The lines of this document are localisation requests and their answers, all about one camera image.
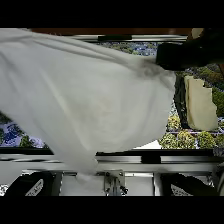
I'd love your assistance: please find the white shirt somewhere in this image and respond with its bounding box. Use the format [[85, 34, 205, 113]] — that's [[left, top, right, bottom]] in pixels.
[[0, 28, 177, 178]]

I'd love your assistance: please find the black garment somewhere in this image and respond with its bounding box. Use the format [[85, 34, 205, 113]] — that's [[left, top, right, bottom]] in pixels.
[[173, 74, 190, 130]]

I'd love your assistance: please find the cream garment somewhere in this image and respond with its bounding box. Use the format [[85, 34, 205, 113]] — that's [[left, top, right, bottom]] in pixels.
[[184, 75, 220, 132]]

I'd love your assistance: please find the white garment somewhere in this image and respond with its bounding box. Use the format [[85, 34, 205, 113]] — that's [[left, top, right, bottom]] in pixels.
[[190, 28, 205, 40]]

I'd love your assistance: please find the silver frame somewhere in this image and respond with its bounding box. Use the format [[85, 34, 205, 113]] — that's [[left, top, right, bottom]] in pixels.
[[0, 152, 224, 197]]

